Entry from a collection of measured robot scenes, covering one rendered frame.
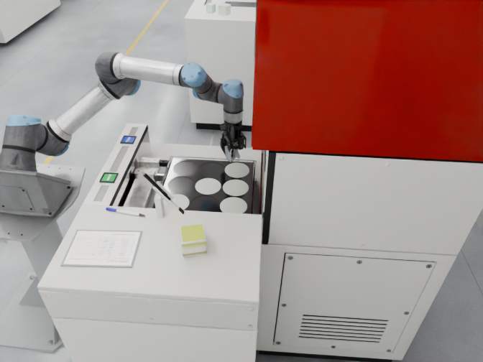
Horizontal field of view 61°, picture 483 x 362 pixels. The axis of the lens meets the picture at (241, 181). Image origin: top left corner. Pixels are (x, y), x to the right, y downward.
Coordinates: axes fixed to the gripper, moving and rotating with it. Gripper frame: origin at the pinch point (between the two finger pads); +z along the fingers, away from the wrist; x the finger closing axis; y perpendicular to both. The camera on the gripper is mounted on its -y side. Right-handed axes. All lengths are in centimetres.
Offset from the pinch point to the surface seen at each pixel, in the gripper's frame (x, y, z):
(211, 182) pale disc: -12.4, 10.0, 1.5
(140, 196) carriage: -40.0, 5.4, 3.5
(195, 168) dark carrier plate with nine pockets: -15.5, -1.1, 1.6
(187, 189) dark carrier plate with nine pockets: -22.6, 11.0, 1.6
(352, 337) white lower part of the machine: 33, 61, 67
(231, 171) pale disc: -2.6, 6.6, 1.4
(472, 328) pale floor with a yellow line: 108, 72, 91
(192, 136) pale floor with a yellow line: 32, -160, 92
